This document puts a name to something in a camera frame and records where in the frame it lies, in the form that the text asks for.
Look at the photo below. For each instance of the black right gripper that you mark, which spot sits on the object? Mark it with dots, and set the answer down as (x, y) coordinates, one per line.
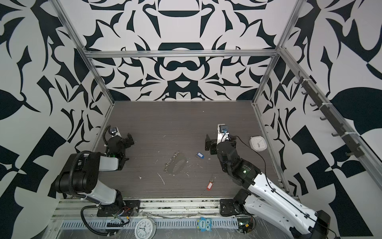
(214, 150)

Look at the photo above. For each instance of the red key tag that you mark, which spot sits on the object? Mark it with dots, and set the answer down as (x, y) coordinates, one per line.
(210, 185)

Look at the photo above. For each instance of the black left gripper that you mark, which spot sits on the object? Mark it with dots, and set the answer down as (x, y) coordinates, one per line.
(126, 143)

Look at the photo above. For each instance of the black wall hook rail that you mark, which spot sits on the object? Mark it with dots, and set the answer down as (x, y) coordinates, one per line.
(330, 114)

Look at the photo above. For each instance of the blue key tag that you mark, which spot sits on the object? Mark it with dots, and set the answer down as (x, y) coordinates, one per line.
(200, 155)

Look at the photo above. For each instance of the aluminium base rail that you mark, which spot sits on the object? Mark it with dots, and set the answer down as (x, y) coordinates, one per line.
(162, 207)

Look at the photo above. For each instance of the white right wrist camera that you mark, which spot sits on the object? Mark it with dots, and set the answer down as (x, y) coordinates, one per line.
(222, 133)

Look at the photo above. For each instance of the small electronics board right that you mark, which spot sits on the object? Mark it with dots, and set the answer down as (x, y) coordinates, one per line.
(246, 224)

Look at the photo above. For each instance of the blue owl figure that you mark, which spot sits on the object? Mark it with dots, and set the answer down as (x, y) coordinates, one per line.
(204, 224)

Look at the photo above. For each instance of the white slotted cable duct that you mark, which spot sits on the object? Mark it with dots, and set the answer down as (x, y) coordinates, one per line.
(189, 223)

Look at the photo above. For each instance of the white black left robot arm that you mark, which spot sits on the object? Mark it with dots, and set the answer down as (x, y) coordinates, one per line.
(80, 177)

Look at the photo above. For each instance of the small electronics board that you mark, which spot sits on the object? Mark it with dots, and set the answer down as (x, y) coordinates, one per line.
(118, 222)
(246, 224)

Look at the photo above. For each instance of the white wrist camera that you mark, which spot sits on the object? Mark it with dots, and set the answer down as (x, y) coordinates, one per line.
(222, 133)
(114, 131)

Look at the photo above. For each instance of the white square clock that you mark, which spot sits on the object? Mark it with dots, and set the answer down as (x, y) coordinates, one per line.
(258, 143)

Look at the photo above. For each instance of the round white analog clock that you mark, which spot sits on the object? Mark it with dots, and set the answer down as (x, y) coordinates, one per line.
(145, 229)

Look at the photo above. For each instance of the small electronics board left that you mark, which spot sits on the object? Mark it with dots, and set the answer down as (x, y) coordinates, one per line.
(118, 222)

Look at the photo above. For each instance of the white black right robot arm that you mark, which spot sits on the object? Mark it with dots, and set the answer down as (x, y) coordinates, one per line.
(260, 197)

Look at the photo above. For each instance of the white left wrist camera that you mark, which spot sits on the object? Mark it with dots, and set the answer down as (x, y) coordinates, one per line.
(114, 131)

